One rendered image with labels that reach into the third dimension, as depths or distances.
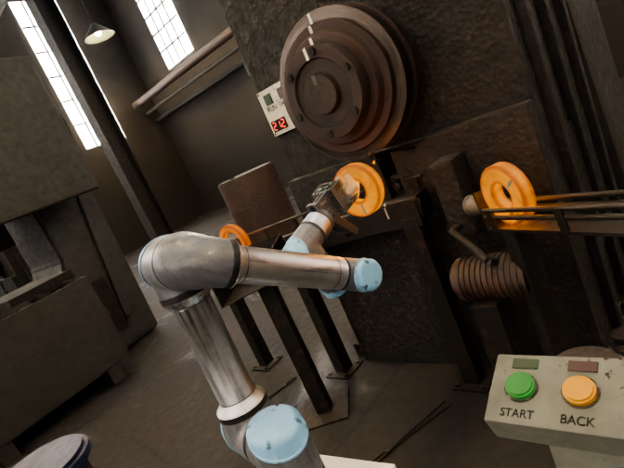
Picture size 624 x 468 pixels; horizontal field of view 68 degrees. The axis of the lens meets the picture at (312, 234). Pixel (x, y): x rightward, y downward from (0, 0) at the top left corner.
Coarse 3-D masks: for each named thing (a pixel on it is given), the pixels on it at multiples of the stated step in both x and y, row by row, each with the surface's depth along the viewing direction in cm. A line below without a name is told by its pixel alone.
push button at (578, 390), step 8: (576, 376) 60; (584, 376) 60; (568, 384) 60; (576, 384) 60; (584, 384) 59; (592, 384) 59; (568, 392) 59; (576, 392) 59; (584, 392) 58; (592, 392) 58; (568, 400) 59; (576, 400) 58; (584, 400) 58; (592, 400) 58
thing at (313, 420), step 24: (264, 240) 179; (216, 288) 167; (240, 288) 178; (264, 288) 170; (288, 312) 176; (288, 336) 175; (312, 360) 183; (312, 384) 179; (312, 408) 189; (336, 408) 182
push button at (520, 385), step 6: (516, 372) 66; (522, 372) 65; (510, 378) 66; (516, 378) 65; (522, 378) 65; (528, 378) 64; (510, 384) 65; (516, 384) 64; (522, 384) 64; (528, 384) 63; (534, 384) 63; (510, 390) 64; (516, 390) 64; (522, 390) 63; (528, 390) 63; (534, 390) 63; (516, 396) 63; (522, 396) 63; (528, 396) 63
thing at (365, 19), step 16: (320, 16) 137; (336, 16) 134; (352, 16) 131; (368, 16) 128; (384, 32) 127; (288, 48) 149; (384, 48) 129; (400, 48) 131; (400, 64) 129; (400, 80) 131; (400, 96) 133; (288, 112) 160; (400, 112) 135; (400, 128) 144; (384, 144) 143; (352, 160) 153
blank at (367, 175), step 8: (344, 168) 132; (352, 168) 130; (360, 168) 128; (368, 168) 129; (352, 176) 131; (360, 176) 129; (368, 176) 128; (376, 176) 128; (368, 184) 129; (376, 184) 127; (368, 192) 130; (376, 192) 128; (360, 200) 135; (368, 200) 131; (376, 200) 129; (352, 208) 136; (360, 208) 134; (368, 208) 132; (376, 208) 131
